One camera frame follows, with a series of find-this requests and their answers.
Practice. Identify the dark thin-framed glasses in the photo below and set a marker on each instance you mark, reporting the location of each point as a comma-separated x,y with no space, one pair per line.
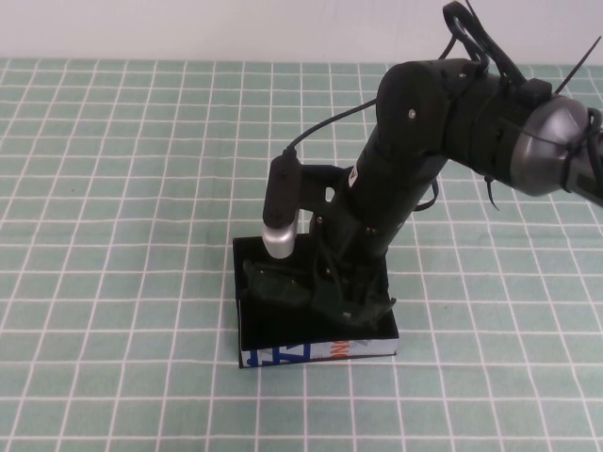
273,285

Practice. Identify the green white checked tablecloth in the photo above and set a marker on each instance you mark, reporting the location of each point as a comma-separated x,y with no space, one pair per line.
118,188

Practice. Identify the black zip tie tail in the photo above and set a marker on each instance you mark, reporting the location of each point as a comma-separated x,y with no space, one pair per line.
579,65
490,190

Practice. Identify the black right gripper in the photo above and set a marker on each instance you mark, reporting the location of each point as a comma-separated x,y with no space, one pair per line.
358,254

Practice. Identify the black printed glasses case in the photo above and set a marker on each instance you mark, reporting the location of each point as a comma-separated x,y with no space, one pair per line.
273,329

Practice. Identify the black right camera bracket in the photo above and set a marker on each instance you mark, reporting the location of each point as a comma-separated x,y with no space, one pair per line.
320,183

